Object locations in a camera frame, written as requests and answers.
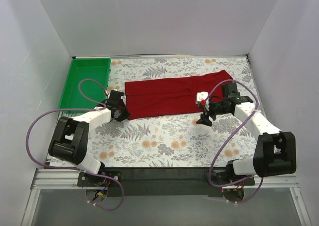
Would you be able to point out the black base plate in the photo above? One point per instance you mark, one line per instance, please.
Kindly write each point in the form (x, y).
(99, 179)
(219, 177)

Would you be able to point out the floral patterned table mat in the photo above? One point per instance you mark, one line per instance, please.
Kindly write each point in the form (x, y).
(176, 140)

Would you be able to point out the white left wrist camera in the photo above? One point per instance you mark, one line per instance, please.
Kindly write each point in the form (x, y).
(109, 93)

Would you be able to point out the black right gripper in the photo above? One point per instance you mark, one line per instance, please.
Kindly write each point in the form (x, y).
(209, 109)

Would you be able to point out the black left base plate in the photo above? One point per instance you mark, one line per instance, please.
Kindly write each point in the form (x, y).
(99, 179)

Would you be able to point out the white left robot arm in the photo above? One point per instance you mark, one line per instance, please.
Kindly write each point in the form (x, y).
(70, 138)

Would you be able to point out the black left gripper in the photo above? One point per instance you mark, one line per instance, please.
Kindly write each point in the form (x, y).
(122, 110)

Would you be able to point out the aluminium frame rail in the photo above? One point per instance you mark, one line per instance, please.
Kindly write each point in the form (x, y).
(162, 197)

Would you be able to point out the red t shirt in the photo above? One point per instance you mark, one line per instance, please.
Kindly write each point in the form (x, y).
(168, 96)

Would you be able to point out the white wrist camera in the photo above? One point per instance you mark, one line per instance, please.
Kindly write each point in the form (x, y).
(109, 93)
(201, 98)

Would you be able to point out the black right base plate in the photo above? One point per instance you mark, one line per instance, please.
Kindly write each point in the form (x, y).
(219, 177)

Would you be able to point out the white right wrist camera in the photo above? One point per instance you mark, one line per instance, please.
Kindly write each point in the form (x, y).
(201, 98)

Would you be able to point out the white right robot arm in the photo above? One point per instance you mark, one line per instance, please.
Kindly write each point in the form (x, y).
(275, 151)

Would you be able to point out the green plastic tray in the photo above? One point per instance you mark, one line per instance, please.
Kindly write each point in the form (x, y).
(97, 69)

